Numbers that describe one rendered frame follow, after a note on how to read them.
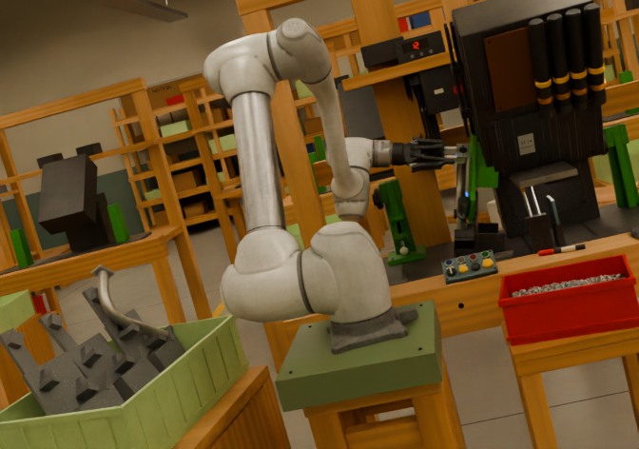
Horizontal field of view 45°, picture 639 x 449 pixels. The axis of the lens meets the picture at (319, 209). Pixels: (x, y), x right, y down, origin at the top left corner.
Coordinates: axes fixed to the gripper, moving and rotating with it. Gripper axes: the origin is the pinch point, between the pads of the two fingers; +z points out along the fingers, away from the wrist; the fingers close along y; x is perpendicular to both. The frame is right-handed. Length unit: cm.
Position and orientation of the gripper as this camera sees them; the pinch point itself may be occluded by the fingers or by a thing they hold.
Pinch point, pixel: (455, 154)
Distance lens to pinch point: 254.0
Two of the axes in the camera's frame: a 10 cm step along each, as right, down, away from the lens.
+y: 0.9, -8.3, 5.6
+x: 0.9, 5.6, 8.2
